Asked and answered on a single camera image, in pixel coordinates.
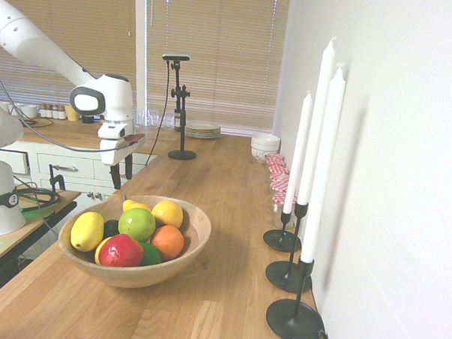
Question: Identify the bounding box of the medium white taper candle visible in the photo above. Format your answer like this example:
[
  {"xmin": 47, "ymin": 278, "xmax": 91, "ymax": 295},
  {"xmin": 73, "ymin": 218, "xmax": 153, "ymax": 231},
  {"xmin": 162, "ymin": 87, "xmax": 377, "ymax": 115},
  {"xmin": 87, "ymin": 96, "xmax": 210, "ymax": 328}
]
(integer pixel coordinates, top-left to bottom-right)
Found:
[{"xmin": 299, "ymin": 62, "xmax": 347, "ymax": 266}]

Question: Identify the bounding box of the black camera stand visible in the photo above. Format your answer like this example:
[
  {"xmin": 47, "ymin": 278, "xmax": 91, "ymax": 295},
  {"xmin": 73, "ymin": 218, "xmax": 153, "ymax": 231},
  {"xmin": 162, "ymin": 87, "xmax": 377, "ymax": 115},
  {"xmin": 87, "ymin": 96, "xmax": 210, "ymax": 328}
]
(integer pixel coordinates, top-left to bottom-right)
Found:
[{"xmin": 166, "ymin": 60, "xmax": 202, "ymax": 162}]

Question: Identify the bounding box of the green lime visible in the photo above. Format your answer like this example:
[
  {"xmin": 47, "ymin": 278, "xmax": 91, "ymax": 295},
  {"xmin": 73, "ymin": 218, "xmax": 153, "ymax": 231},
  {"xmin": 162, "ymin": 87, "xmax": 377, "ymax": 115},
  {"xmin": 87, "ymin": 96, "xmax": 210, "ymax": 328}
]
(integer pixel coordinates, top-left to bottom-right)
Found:
[{"xmin": 139, "ymin": 241, "xmax": 163, "ymax": 267}]

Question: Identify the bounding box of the round wooden fruit bowl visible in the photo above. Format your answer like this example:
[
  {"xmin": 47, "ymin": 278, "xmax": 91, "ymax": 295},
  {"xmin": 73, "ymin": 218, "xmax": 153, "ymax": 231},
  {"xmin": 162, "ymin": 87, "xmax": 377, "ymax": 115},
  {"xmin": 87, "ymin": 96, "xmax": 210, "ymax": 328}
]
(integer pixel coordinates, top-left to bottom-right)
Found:
[{"xmin": 56, "ymin": 190, "xmax": 214, "ymax": 292}]

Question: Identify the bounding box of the black table clamp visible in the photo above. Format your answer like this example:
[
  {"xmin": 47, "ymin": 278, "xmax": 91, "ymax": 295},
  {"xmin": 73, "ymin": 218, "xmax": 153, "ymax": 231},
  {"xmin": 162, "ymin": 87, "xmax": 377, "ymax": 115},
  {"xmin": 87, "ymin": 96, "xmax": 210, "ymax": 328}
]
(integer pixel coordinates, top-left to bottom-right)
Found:
[{"xmin": 46, "ymin": 163, "xmax": 68, "ymax": 193}]

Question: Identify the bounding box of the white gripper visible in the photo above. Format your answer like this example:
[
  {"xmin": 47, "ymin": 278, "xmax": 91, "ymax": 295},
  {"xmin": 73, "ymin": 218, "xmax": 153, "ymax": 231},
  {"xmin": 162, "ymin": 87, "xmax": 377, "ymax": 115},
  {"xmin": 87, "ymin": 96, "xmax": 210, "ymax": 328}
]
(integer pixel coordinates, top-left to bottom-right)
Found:
[{"xmin": 94, "ymin": 121, "xmax": 136, "ymax": 191}]

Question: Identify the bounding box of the white kitchen cabinet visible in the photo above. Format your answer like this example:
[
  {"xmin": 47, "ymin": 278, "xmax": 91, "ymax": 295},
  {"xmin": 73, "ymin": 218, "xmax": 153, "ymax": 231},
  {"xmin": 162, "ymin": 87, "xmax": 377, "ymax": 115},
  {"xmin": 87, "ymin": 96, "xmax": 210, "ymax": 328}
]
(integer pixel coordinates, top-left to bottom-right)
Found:
[{"xmin": 0, "ymin": 118, "xmax": 162, "ymax": 212}]

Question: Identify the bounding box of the yellow pear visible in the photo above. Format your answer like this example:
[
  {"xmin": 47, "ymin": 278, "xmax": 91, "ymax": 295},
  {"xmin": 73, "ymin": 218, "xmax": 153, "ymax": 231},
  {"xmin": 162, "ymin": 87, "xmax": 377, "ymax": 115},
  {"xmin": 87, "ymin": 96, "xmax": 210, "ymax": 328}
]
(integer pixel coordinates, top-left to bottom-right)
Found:
[{"xmin": 121, "ymin": 195, "xmax": 153, "ymax": 215}]

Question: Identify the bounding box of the short white taper candle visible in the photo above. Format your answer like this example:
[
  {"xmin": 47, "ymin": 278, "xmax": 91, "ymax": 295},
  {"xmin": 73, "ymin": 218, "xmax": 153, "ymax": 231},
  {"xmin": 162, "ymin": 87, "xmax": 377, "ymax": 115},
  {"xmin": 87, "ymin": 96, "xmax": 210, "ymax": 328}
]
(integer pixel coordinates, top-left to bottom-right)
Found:
[{"xmin": 283, "ymin": 90, "xmax": 314, "ymax": 216}]

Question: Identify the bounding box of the grey stereo camera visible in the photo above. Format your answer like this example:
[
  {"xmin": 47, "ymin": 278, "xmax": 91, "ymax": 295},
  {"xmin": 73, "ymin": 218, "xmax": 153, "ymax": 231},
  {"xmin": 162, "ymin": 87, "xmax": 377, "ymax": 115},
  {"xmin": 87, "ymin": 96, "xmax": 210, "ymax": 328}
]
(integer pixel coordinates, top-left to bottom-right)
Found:
[{"xmin": 162, "ymin": 52, "xmax": 192, "ymax": 65}]

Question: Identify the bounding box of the black camera cable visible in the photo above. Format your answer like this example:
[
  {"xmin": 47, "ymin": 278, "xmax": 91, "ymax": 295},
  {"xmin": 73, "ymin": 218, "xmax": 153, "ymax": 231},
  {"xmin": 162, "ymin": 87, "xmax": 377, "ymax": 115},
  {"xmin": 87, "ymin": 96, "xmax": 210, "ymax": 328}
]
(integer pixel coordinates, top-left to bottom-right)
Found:
[{"xmin": 145, "ymin": 58, "xmax": 173, "ymax": 167}]

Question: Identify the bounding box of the small yellow fruit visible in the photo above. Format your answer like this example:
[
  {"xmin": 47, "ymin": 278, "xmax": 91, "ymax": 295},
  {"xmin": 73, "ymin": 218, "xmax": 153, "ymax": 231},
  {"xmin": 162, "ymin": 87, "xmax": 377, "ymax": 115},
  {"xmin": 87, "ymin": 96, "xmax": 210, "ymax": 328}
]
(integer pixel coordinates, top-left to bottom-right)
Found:
[{"xmin": 94, "ymin": 236, "xmax": 113, "ymax": 265}]

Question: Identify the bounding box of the wooden robot table black frame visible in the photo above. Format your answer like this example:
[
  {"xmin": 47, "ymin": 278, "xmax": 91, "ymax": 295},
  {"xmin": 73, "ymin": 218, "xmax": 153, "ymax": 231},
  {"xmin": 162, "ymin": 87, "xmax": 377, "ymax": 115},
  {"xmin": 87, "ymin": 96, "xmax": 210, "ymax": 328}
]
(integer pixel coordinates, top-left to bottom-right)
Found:
[{"xmin": 0, "ymin": 187, "xmax": 82, "ymax": 295}]

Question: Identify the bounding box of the large yellow lemon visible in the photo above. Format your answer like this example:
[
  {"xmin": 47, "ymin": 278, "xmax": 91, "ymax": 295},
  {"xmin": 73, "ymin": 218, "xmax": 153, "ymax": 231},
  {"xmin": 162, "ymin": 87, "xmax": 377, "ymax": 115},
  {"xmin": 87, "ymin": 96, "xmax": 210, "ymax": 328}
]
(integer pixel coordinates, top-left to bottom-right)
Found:
[{"xmin": 70, "ymin": 210, "xmax": 106, "ymax": 254}]

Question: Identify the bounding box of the red apple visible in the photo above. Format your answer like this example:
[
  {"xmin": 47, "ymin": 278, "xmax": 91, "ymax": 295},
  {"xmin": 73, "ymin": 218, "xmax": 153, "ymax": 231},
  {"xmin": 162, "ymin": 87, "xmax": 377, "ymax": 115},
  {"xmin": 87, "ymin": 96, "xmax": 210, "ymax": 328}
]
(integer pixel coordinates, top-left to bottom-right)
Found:
[{"xmin": 97, "ymin": 232, "xmax": 145, "ymax": 269}]

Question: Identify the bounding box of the stack of white plates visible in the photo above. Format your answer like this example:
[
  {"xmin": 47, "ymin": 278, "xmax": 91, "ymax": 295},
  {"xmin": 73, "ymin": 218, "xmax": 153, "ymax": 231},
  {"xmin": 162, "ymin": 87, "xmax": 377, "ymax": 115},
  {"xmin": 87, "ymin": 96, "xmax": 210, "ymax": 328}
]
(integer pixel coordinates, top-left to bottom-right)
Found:
[{"xmin": 184, "ymin": 121, "xmax": 222, "ymax": 141}]

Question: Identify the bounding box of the orange fruit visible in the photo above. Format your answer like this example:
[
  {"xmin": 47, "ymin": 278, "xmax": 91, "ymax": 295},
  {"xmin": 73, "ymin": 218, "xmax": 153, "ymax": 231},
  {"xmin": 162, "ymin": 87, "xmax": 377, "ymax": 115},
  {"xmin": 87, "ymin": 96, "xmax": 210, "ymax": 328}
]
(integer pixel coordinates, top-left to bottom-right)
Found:
[{"xmin": 149, "ymin": 224, "xmax": 186, "ymax": 262}]

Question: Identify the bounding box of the coiled black cable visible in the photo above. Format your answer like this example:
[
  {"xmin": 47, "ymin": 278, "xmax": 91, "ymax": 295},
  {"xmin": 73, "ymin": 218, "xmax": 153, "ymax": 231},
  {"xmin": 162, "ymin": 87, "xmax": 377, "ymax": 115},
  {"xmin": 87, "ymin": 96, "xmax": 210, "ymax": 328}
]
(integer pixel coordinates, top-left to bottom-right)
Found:
[{"xmin": 16, "ymin": 186, "xmax": 63, "ymax": 215}]

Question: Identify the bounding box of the round yellow lemon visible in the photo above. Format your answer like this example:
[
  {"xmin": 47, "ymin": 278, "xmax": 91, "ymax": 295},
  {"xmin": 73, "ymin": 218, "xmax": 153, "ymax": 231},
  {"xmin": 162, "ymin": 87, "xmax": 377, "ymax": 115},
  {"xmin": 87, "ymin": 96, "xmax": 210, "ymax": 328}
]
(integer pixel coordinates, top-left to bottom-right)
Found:
[{"xmin": 150, "ymin": 199, "xmax": 185, "ymax": 230}]

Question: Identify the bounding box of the black metal candle holder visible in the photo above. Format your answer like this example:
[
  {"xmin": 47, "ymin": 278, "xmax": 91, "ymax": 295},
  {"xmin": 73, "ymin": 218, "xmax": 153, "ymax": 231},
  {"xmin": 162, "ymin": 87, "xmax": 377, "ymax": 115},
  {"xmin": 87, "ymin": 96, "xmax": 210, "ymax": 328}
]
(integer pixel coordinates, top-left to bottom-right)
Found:
[
  {"xmin": 265, "ymin": 255, "xmax": 327, "ymax": 339},
  {"xmin": 262, "ymin": 209, "xmax": 304, "ymax": 253},
  {"xmin": 264, "ymin": 200, "xmax": 316, "ymax": 294}
]

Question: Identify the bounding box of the green apple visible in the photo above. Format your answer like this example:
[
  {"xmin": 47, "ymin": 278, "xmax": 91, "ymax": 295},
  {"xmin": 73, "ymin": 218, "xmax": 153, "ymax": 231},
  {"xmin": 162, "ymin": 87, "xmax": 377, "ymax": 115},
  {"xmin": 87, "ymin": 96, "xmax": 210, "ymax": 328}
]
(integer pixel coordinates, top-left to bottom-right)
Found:
[{"xmin": 117, "ymin": 206, "xmax": 157, "ymax": 244}]

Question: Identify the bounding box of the dark avocado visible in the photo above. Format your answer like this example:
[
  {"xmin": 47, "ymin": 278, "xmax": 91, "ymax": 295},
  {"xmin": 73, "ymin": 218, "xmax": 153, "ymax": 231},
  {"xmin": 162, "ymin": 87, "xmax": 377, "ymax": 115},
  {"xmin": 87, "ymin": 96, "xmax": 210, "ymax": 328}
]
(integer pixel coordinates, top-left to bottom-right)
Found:
[{"xmin": 102, "ymin": 218, "xmax": 120, "ymax": 240}]

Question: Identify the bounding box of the wooden window blind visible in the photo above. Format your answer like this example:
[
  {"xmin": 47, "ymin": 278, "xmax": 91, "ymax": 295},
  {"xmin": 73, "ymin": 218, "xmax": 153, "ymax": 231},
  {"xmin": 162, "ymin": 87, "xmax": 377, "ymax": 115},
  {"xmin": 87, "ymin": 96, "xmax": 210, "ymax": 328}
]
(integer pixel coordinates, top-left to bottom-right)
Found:
[
  {"xmin": 142, "ymin": 0, "xmax": 290, "ymax": 139},
  {"xmin": 0, "ymin": 0, "xmax": 140, "ymax": 110}
]

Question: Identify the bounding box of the white patterned ceramic bowl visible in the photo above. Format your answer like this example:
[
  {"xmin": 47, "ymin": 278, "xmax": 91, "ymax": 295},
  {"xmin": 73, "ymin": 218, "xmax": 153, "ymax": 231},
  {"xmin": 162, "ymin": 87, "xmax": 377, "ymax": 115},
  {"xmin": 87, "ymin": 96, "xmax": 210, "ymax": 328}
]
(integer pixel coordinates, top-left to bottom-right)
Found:
[{"xmin": 250, "ymin": 143, "xmax": 279, "ymax": 165}]

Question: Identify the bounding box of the tall white taper candle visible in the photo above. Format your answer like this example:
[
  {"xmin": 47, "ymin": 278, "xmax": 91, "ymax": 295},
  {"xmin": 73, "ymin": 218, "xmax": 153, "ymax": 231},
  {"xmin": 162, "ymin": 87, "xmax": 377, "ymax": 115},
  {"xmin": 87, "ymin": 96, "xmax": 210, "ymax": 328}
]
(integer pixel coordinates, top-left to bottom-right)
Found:
[{"xmin": 296, "ymin": 34, "xmax": 337, "ymax": 208}]

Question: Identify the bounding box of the white window frame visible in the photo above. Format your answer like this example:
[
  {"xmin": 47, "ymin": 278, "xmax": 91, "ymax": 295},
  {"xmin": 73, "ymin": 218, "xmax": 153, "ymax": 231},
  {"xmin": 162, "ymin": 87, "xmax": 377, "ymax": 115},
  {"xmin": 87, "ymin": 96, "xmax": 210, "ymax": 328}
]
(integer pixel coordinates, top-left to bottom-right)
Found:
[{"xmin": 130, "ymin": 0, "xmax": 150, "ymax": 113}]

